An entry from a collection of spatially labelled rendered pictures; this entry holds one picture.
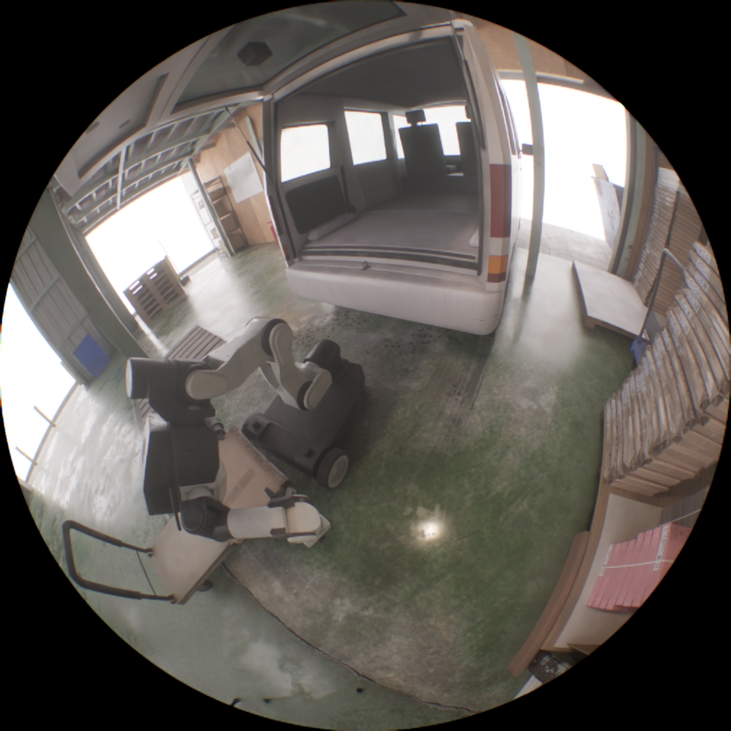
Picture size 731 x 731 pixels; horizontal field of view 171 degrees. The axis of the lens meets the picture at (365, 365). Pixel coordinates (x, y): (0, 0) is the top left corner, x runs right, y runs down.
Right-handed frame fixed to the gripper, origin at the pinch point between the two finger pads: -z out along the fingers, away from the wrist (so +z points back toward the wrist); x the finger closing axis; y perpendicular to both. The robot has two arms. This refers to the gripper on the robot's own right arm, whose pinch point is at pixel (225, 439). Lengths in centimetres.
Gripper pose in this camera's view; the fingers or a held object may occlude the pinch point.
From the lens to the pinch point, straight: 137.3
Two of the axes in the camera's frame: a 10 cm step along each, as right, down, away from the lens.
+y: 5.7, -6.8, 4.6
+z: -7.9, -3.2, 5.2
